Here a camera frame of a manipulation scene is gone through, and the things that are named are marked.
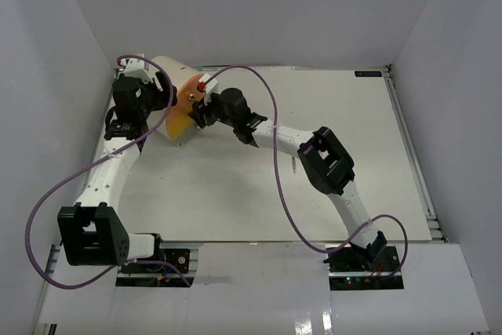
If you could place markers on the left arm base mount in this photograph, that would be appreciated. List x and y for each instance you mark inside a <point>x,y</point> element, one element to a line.
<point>175,268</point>

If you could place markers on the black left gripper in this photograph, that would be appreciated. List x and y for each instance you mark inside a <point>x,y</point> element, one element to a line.
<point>163,96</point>

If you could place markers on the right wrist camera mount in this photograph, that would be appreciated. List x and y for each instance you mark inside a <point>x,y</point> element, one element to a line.
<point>207,85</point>

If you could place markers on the peach top drawer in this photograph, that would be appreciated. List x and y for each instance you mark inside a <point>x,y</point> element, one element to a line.
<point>194,89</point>

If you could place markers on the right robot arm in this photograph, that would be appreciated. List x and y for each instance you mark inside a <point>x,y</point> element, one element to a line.
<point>327,164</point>

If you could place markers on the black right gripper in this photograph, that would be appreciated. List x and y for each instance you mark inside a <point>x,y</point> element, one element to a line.
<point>201,110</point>

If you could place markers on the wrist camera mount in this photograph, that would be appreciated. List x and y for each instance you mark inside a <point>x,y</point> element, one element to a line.
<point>207,85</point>
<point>136,68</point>

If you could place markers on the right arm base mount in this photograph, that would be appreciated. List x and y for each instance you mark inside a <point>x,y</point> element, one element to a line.
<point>347,274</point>

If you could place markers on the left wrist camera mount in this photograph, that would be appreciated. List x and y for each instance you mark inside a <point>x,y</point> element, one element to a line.
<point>136,68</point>

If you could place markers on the cream cylindrical drawer organizer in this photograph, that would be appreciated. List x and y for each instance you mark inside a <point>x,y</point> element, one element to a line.
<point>178,72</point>

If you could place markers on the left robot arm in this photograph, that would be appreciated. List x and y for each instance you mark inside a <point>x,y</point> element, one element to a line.
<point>91,231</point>

